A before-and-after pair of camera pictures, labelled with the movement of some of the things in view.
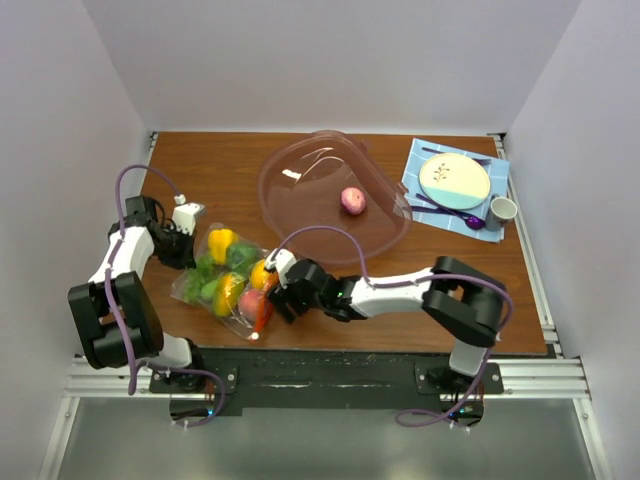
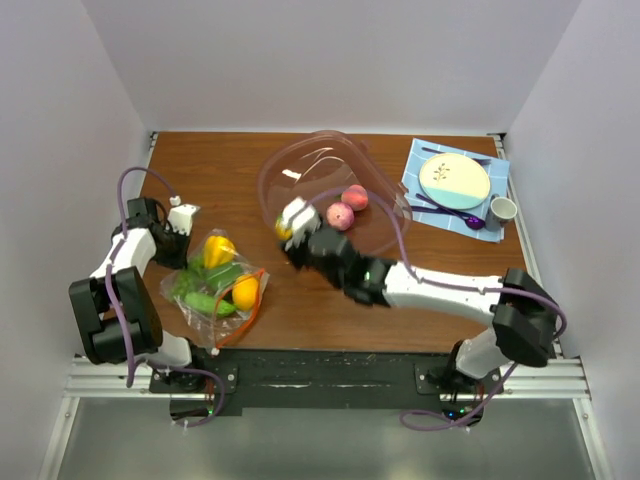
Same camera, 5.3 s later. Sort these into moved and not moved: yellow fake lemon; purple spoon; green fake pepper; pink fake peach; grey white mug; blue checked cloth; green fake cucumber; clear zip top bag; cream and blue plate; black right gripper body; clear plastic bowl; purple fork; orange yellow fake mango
Moved: orange yellow fake mango; green fake cucumber; black right gripper body; clear zip top bag; yellow fake lemon; pink fake peach; green fake pepper
Not moved: purple fork; blue checked cloth; clear plastic bowl; cream and blue plate; grey white mug; purple spoon
